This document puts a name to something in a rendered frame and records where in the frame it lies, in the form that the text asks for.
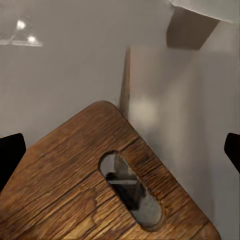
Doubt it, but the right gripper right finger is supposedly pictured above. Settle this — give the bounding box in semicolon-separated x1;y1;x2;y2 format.
224;133;240;173

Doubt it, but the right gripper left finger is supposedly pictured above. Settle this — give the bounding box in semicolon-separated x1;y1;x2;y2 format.
0;133;27;193

